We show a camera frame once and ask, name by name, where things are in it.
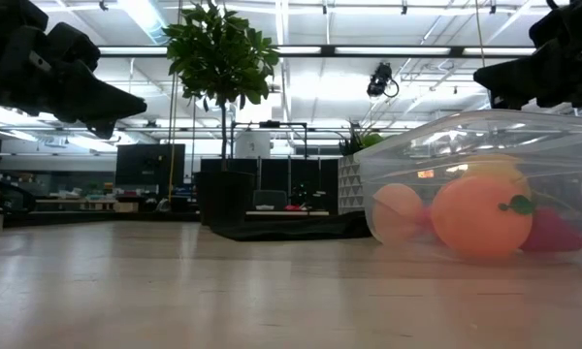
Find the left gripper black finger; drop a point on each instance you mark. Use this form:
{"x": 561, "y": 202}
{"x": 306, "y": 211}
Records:
{"x": 92, "y": 92}
{"x": 106, "y": 130}

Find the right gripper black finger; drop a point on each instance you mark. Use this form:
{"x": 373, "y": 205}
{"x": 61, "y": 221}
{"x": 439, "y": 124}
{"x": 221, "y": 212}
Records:
{"x": 508, "y": 104}
{"x": 538, "y": 72}

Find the orange toy fruit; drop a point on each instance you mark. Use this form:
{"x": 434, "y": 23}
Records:
{"x": 475, "y": 223}

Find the red toy strawberry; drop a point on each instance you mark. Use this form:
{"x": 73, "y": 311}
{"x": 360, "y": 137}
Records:
{"x": 553, "y": 235}

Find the toy peach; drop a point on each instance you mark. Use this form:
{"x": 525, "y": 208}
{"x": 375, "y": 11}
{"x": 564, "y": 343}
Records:
{"x": 395, "y": 213}

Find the clear plastic tupperware container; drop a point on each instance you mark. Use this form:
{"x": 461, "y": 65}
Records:
{"x": 465, "y": 140}

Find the black monitor screen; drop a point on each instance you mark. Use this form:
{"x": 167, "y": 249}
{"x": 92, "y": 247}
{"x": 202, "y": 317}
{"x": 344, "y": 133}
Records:
{"x": 148, "y": 165}

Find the wooden background table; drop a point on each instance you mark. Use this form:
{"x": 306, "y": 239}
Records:
{"x": 77, "y": 201}

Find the artificial tree in black pot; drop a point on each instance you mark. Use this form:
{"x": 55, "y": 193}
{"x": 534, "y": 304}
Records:
{"x": 220, "y": 53}

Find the white cylindrical tank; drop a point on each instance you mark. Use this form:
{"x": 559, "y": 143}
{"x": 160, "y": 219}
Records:
{"x": 252, "y": 144}

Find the succulents in patterned white pot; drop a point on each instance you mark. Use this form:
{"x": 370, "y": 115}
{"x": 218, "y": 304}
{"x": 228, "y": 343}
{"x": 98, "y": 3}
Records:
{"x": 350, "y": 179}

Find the black cloth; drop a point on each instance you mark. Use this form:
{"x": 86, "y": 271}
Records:
{"x": 291, "y": 228}

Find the black table frame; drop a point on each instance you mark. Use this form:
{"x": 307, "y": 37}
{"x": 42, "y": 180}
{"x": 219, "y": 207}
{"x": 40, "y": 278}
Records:
{"x": 77, "y": 218}

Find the black overhead camera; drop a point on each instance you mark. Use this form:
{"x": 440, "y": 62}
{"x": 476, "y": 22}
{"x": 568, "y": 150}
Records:
{"x": 379, "y": 80}

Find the black metal rack frame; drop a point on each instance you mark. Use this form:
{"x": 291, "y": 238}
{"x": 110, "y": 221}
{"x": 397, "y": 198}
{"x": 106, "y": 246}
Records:
{"x": 269, "y": 124}

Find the black partition wall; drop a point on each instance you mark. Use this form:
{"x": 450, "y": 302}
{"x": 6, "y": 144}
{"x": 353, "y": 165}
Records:
{"x": 276, "y": 174}

